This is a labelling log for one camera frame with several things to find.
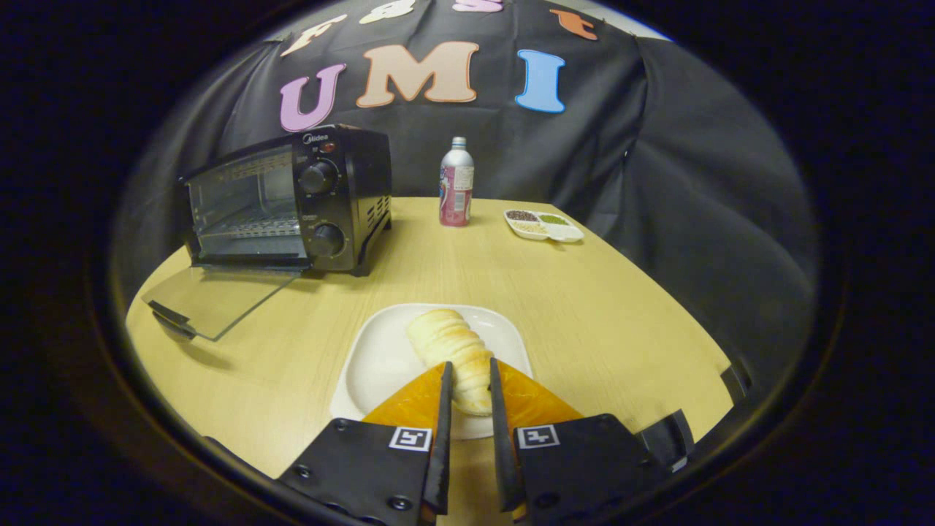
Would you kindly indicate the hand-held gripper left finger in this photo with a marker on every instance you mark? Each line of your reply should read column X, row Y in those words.
column 443, row 453

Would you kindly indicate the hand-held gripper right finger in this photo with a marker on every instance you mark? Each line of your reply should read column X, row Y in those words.
column 502, row 453

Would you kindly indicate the spiral bread roll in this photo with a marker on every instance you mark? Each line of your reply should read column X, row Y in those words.
column 449, row 340

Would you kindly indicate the black toaster oven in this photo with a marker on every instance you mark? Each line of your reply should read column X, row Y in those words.
column 350, row 183

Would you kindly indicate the white plate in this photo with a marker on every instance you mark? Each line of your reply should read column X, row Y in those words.
column 380, row 358

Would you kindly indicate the white divided condiment dish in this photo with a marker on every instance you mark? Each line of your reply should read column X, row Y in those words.
column 562, row 232

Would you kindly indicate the pink label metal bottle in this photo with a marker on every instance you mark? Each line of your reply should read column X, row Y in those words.
column 456, row 190

